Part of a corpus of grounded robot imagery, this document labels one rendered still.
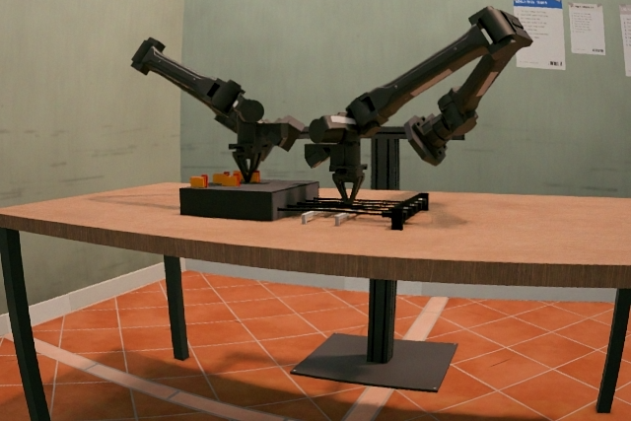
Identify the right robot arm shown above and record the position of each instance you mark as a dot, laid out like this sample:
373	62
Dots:
250	110

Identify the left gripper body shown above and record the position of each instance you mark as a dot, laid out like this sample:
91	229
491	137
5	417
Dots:
352	158

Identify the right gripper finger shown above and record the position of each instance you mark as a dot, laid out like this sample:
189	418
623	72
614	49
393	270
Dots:
244	161
238	159

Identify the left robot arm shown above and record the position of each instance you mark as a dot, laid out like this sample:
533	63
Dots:
372	109

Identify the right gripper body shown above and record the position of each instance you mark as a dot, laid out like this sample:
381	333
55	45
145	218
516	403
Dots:
248	148

